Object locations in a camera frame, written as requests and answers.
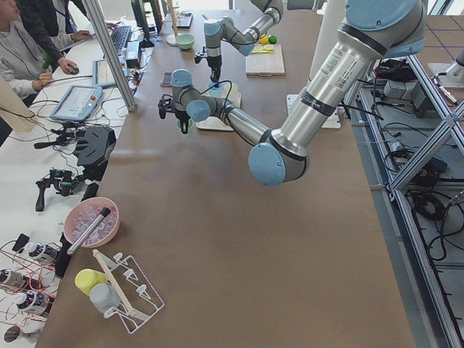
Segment black keyboard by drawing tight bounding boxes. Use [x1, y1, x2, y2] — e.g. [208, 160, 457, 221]
[110, 25, 132, 55]

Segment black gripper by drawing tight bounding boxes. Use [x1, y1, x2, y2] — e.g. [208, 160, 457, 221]
[158, 94, 190, 134]
[194, 46, 222, 83]

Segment steel muddler in bowl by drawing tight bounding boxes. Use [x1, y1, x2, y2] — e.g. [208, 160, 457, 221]
[67, 207, 111, 255]

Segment beige rabbit print tray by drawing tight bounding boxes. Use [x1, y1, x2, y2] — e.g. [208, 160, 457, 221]
[195, 92, 241, 132]

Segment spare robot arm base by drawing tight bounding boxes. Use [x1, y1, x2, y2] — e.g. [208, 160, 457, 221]
[428, 51, 463, 92]

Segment upper lemon half slice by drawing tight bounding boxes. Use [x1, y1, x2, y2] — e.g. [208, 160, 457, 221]
[252, 45, 266, 54]

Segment grey folded cloth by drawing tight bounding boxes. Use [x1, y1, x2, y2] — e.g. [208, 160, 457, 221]
[160, 72, 172, 87]

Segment pink mixing bowl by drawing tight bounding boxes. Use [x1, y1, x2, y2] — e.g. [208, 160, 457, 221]
[63, 196, 121, 249]

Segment aluminium frame post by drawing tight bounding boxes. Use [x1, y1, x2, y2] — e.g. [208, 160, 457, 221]
[83, 0, 136, 112]

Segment copper wire bottle rack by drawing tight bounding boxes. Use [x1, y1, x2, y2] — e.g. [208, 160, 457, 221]
[1, 240, 60, 328]

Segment wooden cup tree stand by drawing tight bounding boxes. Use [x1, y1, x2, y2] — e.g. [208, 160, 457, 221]
[164, 0, 181, 46]

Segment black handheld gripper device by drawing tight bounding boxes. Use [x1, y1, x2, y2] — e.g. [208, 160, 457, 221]
[35, 168, 85, 212]

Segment yellow bottle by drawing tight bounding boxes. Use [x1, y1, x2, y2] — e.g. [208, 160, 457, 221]
[75, 268, 107, 296]

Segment grey lidded jar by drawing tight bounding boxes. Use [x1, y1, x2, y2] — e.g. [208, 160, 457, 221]
[89, 283, 121, 313]

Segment blue teach pendant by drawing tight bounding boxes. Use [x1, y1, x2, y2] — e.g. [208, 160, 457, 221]
[92, 59, 116, 88]
[50, 85, 103, 122]

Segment cream yellow plastic cup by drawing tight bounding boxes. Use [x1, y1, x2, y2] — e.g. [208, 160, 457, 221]
[224, 83, 240, 100]

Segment pale green bowl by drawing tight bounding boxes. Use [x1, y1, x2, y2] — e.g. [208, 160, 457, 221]
[175, 33, 195, 50]

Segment mint green plastic cup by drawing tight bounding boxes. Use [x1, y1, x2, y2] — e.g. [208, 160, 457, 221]
[176, 119, 193, 139]

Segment green lime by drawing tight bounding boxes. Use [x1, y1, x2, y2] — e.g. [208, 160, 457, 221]
[268, 35, 278, 44]

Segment bamboo cutting board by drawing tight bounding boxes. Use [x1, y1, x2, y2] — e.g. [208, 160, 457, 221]
[245, 44, 285, 76]

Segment light blue plastic cup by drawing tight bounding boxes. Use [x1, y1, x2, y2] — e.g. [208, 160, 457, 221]
[207, 82, 222, 98]

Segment white wire dish rack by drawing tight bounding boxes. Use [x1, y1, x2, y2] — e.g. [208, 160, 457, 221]
[93, 249, 165, 334]

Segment seated person grey hoodie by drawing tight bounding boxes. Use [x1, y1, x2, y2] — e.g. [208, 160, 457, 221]
[1, 1, 52, 106]

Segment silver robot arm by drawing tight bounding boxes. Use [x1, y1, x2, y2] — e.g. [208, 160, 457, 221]
[158, 1, 427, 186]
[194, 1, 283, 83]

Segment upper whole yellow lemon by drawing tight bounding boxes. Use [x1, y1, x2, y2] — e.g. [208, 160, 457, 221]
[258, 35, 269, 45]

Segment black moulded case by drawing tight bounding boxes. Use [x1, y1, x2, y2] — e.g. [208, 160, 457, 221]
[73, 126, 116, 181]

